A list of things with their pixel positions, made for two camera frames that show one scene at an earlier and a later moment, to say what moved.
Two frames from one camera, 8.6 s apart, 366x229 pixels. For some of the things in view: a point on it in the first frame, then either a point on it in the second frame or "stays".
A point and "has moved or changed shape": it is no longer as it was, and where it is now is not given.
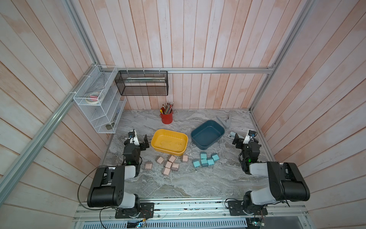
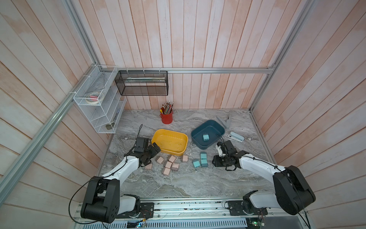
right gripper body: x=240 y=145 → x=221 y=160
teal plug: x=215 y=156 has moved or changed shape
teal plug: x=197 y=164 stays
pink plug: x=160 y=160 stays
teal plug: x=204 y=162 stays
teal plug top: x=203 y=155 stays
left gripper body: x=141 y=147 → x=147 y=152
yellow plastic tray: x=169 y=142 stays
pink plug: x=185 y=158 stays
